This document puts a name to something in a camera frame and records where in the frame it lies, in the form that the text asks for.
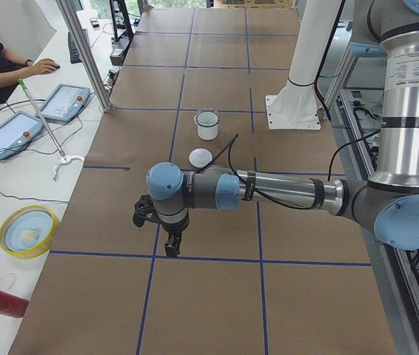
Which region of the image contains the light blue plate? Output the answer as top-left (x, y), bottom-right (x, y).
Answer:
top-left (5, 211), bottom-right (53, 252)

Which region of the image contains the teach pendant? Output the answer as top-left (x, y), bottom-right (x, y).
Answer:
top-left (0, 111), bottom-right (44, 159)
top-left (40, 84), bottom-right (91, 123)

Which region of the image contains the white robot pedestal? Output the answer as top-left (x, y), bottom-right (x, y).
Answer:
top-left (266, 0), bottom-right (344, 130)

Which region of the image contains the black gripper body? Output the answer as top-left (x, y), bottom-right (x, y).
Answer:
top-left (158, 210), bottom-right (190, 234)

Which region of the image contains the seated person's hand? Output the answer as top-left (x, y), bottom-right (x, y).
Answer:
top-left (28, 58), bottom-right (57, 75)

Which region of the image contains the far teach pendant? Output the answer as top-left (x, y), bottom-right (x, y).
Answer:
top-left (40, 84), bottom-right (91, 123)

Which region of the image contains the white enamel cup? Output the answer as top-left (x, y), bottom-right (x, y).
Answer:
top-left (194, 109), bottom-right (220, 141)

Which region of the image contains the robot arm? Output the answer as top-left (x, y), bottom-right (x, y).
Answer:
top-left (133, 1), bottom-right (419, 257)

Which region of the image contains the aluminium frame post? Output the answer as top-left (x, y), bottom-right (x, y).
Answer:
top-left (56, 0), bottom-right (111, 112)

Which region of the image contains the black keyboard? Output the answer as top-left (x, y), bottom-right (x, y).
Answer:
top-left (67, 33), bottom-right (81, 64)

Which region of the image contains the near teach pendant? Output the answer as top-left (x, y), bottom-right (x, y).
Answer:
top-left (0, 111), bottom-right (44, 159)

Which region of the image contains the clear glass funnel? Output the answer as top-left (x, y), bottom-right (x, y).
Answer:
top-left (195, 108), bottom-right (219, 126)

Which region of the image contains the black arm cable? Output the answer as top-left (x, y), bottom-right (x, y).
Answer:
top-left (198, 133), bottom-right (381, 210)

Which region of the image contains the yellow rimmed container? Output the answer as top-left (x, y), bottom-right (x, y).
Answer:
top-left (0, 205), bottom-right (60, 260)

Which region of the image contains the white cup lid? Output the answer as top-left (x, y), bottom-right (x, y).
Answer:
top-left (188, 148), bottom-right (212, 168)

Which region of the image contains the metal reacher grabber stick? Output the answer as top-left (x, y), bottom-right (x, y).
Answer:
top-left (18, 78), bottom-right (85, 181)

